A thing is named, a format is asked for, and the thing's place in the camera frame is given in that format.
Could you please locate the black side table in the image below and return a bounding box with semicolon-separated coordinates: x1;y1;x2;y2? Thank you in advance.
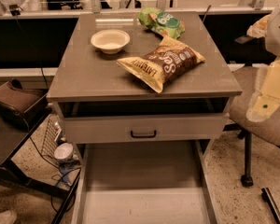
0;107;80;224

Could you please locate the beige office chair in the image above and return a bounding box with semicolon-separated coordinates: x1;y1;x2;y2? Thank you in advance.
230;64;280;187

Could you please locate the white paper bowl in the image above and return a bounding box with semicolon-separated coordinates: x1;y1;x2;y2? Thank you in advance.
91;29;130;54

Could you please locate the black cable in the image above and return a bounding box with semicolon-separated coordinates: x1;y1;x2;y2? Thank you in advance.
8;4;50;91

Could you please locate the wire basket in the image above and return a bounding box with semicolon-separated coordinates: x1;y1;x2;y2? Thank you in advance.
40;115;66;164

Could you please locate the open middle drawer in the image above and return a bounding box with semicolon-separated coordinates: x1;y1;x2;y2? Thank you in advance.
71;141;222;224

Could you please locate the brown bag on side table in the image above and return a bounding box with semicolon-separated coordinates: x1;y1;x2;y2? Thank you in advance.
0;79;48;130

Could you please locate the black bar on floor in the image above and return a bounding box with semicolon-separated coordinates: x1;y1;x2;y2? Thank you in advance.
261;188;280;224

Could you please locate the white shoe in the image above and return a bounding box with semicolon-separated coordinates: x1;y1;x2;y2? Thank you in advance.
0;210;17;224

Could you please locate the green chip bag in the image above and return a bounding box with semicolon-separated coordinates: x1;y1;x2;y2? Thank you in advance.
138;7;185;39

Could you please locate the grey drawer cabinet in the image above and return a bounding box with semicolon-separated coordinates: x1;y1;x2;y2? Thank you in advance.
48;12;241;224

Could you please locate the top drawer with black handle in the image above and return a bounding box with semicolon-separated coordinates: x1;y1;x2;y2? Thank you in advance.
60;113;229;144

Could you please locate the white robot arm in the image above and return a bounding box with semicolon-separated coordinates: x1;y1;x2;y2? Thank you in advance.
246;4;280;122

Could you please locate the white cup on floor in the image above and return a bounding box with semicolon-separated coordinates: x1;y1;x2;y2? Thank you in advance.
54;143;74;162

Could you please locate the brown chip bag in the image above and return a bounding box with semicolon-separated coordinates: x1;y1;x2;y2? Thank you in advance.
117;36;205;93

